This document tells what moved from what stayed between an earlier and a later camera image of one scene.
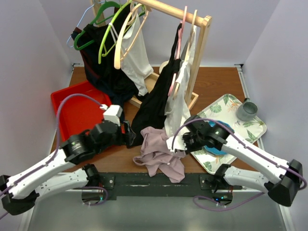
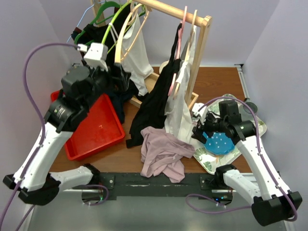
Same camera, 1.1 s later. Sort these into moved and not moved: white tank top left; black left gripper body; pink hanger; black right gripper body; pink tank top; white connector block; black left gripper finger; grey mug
Moved: black right gripper body; black left gripper finger; black left gripper body; white connector block
Not moved: grey mug; white tank top left; pink hanger; pink tank top
